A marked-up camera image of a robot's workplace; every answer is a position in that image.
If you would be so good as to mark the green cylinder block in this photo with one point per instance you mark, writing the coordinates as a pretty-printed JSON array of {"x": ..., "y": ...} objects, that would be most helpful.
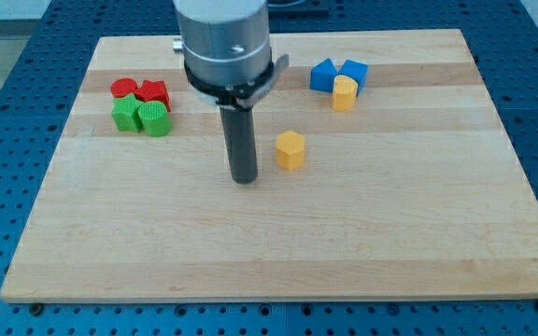
[{"x": 155, "y": 118}]

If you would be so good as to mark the blue triangle block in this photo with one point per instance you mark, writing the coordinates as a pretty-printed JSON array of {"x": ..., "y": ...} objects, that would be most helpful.
[{"x": 322, "y": 76}]

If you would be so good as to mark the wooden board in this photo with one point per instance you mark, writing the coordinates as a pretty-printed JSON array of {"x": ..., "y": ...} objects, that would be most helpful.
[{"x": 413, "y": 194}]

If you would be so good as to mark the yellow cylinder block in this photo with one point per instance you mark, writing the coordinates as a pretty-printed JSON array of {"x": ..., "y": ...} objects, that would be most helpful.
[{"x": 344, "y": 94}]

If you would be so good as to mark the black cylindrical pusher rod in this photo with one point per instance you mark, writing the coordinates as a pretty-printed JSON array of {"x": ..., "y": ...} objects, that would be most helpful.
[{"x": 240, "y": 144}]

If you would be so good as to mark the blue cube block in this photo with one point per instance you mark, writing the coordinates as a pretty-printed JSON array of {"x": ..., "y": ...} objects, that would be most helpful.
[{"x": 357, "y": 71}]

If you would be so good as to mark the green star block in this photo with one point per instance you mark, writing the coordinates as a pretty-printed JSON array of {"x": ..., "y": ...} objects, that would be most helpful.
[{"x": 125, "y": 113}]

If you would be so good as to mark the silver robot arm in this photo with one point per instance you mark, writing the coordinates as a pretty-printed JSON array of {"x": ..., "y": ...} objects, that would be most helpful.
[{"x": 228, "y": 60}]

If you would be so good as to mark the yellow hexagon block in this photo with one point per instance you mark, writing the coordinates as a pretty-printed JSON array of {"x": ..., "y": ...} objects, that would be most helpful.
[{"x": 290, "y": 150}]

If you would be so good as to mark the red cylinder block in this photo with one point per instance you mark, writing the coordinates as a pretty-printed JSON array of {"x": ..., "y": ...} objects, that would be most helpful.
[{"x": 122, "y": 87}]

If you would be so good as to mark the red star block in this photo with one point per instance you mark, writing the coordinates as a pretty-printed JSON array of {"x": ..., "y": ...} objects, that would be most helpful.
[{"x": 153, "y": 91}]

